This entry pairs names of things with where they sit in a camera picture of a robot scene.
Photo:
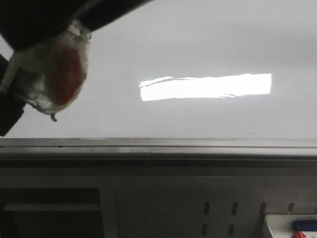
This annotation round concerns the white whiteboard marker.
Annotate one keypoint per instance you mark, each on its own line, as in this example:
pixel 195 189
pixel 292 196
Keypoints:
pixel 8 73

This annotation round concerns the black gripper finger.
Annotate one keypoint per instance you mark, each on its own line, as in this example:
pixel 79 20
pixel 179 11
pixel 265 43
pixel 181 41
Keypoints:
pixel 25 23
pixel 11 110

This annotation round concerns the small red object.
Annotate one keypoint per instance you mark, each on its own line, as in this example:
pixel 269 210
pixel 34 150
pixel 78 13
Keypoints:
pixel 299 234

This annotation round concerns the white tray with items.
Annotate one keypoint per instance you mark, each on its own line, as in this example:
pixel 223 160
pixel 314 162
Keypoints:
pixel 282 226

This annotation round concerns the blue eraser block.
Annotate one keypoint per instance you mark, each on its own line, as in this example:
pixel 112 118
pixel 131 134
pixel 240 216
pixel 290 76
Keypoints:
pixel 305 225

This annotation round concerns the grey slotted panel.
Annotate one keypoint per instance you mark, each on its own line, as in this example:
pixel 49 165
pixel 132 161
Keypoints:
pixel 203 203

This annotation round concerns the aluminium whiteboard frame rail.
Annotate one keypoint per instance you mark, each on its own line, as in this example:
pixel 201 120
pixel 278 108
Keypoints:
pixel 159 146

